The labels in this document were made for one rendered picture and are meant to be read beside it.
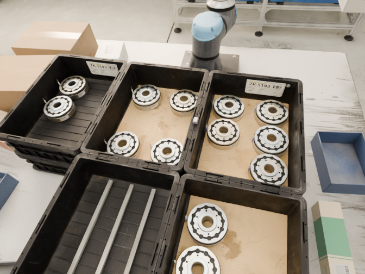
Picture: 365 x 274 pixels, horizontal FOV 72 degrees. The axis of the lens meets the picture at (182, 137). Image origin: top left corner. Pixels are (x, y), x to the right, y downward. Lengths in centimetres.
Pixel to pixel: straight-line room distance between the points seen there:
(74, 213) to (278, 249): 55
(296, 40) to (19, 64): 233
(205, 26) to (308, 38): 194
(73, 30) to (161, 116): 69
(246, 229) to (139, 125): 47
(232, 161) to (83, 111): 57
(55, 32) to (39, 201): 79
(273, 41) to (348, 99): 160
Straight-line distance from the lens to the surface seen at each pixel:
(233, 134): 79
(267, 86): 90
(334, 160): 103
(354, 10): 102
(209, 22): 104
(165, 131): 84
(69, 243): 77
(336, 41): 291
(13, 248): 100
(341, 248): 84
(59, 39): 136
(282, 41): 276
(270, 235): 71
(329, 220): 85
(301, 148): 72
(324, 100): 121
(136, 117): 90
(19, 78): 122
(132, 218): 73
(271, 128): 83
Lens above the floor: 150
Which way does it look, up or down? 55 degrees down
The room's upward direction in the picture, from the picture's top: 7 degrees counter-clockwise
